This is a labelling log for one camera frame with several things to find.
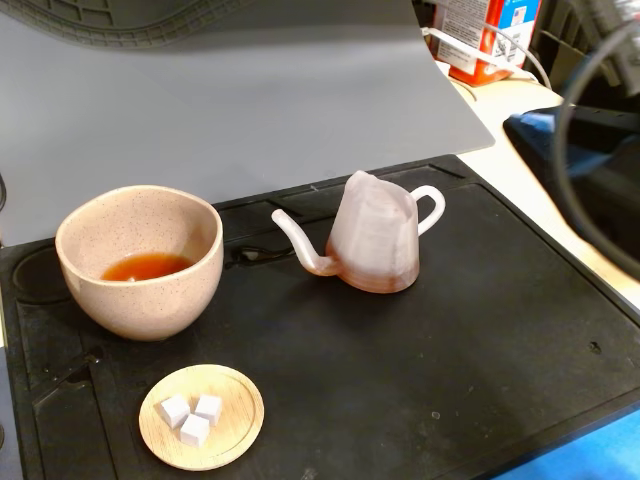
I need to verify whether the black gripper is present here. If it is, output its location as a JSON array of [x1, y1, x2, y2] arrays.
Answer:
[[502, 104, 640, 256]]

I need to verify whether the translucent pink plastic kettle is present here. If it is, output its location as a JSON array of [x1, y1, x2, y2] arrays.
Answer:
[[271, 169, 447, 293]]

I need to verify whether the orange-brown tea liquid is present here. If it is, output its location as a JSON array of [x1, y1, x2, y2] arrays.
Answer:
[[101, 253, 195, 282]]

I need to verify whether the speckled beige ceramic cup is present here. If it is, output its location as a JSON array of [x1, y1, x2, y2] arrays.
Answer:
[[54, 184, 225, 342]]

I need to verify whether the spilled liquid puddle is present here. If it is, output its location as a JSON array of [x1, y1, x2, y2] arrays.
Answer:
[[43, 347, 106, 387]]

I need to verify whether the black plastic crate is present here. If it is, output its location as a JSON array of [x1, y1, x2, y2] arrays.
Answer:
[[529, 0, 640, 109]]

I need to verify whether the red and white carton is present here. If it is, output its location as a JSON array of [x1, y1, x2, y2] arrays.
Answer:
[[430, 0, 544, 89]]

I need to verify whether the black silicone work mat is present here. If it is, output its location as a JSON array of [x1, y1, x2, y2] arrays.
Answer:
[[0, 153, 640, 480]]

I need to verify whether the grey silicone mat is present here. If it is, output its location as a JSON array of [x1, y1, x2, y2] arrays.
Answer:
[[0, 0, 496, 249]]

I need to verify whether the blue mat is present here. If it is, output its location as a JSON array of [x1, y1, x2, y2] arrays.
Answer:
[[492, 405, 640, 480]]

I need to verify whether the round wooden saucer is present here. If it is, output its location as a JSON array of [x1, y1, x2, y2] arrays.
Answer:
[[138, 363, 265, 472]]

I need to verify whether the white sugar cube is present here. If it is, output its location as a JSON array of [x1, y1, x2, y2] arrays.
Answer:
[[193, 393, 223, 427], [159, 393, 191, 430], [178, 413, 211, 449]]

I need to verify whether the thick black camera cable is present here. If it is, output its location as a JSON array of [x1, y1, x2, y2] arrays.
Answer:
[[553, 19, 640, 282]]

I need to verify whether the white round cable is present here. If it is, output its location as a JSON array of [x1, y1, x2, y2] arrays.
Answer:
[[482, 22, 554, 91]]

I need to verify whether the white flat strap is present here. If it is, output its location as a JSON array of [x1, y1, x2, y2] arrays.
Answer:
[[419, 27, 539, 84]]

